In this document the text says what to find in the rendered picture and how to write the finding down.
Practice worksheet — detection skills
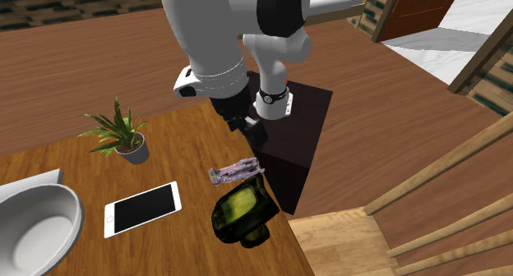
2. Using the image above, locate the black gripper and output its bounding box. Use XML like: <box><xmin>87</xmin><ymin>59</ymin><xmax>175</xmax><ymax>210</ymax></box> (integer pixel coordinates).
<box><xmin>208</xmin><ymin>84</ymin><xmax>269</xmax><ymax>146</ymax></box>

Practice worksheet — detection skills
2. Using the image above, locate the purple patterned flat packet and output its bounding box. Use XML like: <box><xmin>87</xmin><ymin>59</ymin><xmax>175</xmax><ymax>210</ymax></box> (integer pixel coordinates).
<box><xmin>207</xmin><ymin>157</ymin><xmax>266</xmax><ymax>187</ymax></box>

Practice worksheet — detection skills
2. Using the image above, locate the dark robot stand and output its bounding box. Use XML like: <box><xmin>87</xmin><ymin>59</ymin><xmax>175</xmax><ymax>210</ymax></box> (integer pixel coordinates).
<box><xmin>243</xmin><ymin>70</ymin><xmax>334</xmax><ymax>217</ymax></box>

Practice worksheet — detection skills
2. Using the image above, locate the dark green glossy toaster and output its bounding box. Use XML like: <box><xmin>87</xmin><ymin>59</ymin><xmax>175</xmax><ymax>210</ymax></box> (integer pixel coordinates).
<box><xmin>210</xmin><ymin>174</ymin><xmax>280</xmax><ymax>250</ymax></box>

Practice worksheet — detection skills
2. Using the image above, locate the green plant in grey pot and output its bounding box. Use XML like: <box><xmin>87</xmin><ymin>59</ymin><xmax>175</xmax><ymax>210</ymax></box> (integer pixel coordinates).
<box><xmin>76</xmin><ymin>96</ymin><xmax>151</xmax><ymax>166</ymax></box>

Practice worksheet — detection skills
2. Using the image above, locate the white tablet with black screen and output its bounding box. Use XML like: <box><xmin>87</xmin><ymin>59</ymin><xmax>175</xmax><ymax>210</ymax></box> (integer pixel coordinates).
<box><xmin>104</xmin><ymin>181</ymin><xmax>183</xmax><ymax>240</ymax></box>

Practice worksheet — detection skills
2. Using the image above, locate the bed with red pillow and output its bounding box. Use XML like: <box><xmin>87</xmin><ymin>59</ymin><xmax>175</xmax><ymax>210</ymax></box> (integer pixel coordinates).
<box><xmin>304</xmin><ymin>0</ymin><xmax>367</xmax><ymax>26</ymax></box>

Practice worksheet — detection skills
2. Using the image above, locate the light wooden stair railing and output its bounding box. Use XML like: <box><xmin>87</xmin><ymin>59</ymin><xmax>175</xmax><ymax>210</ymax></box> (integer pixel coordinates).
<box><xmin>363</xmin><ymin>112</ymin><xmax>513</xmax><ymax>276</ymax></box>

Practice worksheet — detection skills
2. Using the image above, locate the brown wooden door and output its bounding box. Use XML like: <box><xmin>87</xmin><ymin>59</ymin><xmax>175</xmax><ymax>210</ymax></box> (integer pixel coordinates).
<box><xmin>371</xmin><ymin>0</ymin><xmax>464</xmax><ymax>44</ymax></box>

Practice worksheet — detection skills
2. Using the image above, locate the white sink basin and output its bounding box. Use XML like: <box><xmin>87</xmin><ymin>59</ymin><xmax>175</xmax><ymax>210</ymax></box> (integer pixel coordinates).
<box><xmin>0</xmin><ymin>168</ymin><xmax>86</xmax><ymax>276</ymax></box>

